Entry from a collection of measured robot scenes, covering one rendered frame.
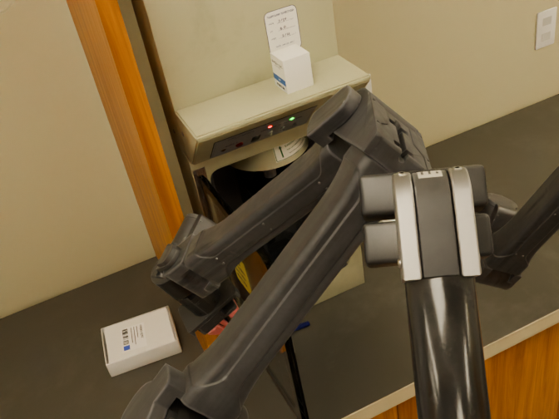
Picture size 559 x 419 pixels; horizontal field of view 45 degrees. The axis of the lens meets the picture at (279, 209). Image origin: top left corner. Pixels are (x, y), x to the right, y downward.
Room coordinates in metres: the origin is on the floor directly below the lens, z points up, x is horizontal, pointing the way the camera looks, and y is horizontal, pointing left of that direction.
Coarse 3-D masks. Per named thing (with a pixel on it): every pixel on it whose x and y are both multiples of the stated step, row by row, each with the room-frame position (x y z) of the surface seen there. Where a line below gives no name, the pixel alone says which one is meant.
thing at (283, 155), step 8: (304, 136) 1.18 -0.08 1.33; (288, 144) 1.13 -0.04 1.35; (296, 144) 1.14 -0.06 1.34; (304, 144) 1.16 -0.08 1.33; (264, 152) 1.12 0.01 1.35; (272, 152) 1.12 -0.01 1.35; (280, 152) 1.12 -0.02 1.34; (288, 152) 1.12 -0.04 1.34; (296, 152) 1.13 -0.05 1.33; (240, 160) 1.13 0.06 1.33; (248, 160) 1.12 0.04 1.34; (256, 160) 1.12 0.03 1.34; (264, 160) 1.11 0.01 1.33; (272, 160) 1.11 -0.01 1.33; (280, 160) 1.11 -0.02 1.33; (288, 160) 1.12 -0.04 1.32; (240, 168) 1.13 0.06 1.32; (248, 168) 1.12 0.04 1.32; (256, 168) 1.11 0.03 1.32; (264, 168) 1.11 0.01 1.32; (272, 168) 1.11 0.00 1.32
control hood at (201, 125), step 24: (312, 72) 1.09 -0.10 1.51; (336, 72) 1.07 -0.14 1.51; (360, 72) 1.05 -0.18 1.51; (240, 96) 1.05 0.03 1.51; (264, 96) 1.03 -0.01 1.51; (288, 96) 1.01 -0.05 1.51; (312, 96) 1.00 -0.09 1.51; (192, 120) 1.00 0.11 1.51; (216, 120) 0.98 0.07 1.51; (240, 120) 0.96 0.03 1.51; (264, 120) 0.98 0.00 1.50; (192, 144) 0.97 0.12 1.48
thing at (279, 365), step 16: (208, 192) 0.98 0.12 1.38; (208, 208) 1.01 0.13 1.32; (224, 208) 0.90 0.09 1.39; (256, 256) 0.78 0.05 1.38; (256, 272) 0.80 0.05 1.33; (240, 288) 0.93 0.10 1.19; (240, 304) 0.96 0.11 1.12; (288, 352) 0.74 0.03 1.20; (272, 368) 0.85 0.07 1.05; (288, 368) 0.75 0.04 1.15; (288, 384) 0.77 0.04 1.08; (288, 400) 0.80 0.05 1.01; (304, 416) 0.74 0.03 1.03
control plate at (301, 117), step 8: (304, 112) 1.03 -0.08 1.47; (312, 112) 1.05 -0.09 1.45; (280, 120) 1.01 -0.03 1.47; (288, 120) 1.02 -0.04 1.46; (296, 120) 1.04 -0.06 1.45; (304, 120) 1.06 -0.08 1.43; (256, 128) 0.99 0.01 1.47; (264, 128) 1.01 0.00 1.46; (272, 128) 1.03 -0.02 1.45; (288, 128) 1.06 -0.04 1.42; (232, 136) 0.98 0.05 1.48; (240, 136) 0.99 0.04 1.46; (248, 136) 1.01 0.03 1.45; (264, 136) 1.05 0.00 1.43; (216, 144) 0.97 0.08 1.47; (224, 144) 0.99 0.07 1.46; (232, 144) 1.01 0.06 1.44; (248, 144) 1.04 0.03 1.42; (216, 152) 1.01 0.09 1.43; (224, 152) 1.03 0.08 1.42
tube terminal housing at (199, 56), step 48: (144, 0) 1.04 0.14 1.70; (192, 0) 1.07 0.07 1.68; (240, 0) 1.09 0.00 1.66; (288, 0) 1.12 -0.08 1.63; (192, 48) 1.06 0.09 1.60; (240, 48) 1.09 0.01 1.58; (336, 48) 1.14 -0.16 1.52; (192, 96) 1.06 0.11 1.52; (192, 192) 1.09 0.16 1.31; (336, 288) 1.12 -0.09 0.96
